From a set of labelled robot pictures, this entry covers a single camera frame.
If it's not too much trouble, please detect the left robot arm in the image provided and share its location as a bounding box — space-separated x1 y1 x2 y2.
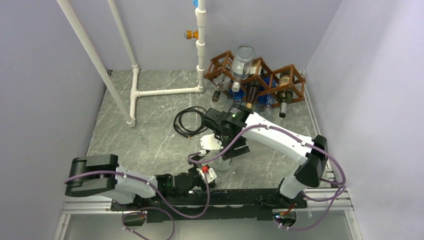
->
65 154 217 210

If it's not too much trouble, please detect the dark bottle black cap left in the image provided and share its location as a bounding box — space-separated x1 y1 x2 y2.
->
211 78 226 102

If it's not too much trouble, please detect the brown wooden wine rack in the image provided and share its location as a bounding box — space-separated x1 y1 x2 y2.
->
204 50 306 108

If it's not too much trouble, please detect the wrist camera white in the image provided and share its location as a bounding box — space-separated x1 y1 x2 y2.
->
199 133 224 151
196 165 218 189

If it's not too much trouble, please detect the dark green wine bottle right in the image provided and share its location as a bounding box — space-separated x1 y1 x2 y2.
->
277 73 293 118

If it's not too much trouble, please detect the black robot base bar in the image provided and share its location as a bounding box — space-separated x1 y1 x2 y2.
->
110 188 308 221

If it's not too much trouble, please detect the clear glass bottle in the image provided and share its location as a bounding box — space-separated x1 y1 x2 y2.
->
208 156 233 172
231 44 255 93

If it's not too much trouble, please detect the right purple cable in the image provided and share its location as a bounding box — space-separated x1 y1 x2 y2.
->
187 124 347 233

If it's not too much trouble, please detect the brown gold-capped wine bottle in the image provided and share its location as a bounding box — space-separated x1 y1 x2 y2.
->
245 81 261 109

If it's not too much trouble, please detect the white PVC pipe frame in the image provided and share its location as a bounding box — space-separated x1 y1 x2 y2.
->
57 0 207 128

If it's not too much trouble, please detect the blue pipe fitting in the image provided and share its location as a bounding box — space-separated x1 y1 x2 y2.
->
192 0 199 8

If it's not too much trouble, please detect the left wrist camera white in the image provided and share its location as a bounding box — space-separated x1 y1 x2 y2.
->
196 165 218 189

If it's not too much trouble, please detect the aluminium rail frame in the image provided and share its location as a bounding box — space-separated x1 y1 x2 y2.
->
61 187 364 240

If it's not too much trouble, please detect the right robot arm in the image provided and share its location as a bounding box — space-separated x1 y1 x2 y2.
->
199 103 328 208

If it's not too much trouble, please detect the orange valve fitting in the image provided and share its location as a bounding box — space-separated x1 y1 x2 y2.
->
183 30 199 40

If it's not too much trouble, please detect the blue label clear bottle left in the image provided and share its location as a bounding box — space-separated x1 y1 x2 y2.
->
230 90 245 106

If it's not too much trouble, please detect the coiled black cable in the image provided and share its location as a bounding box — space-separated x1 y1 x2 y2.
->
173 106 212 140

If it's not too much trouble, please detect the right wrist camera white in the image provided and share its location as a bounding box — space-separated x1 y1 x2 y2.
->
199 133 224 151

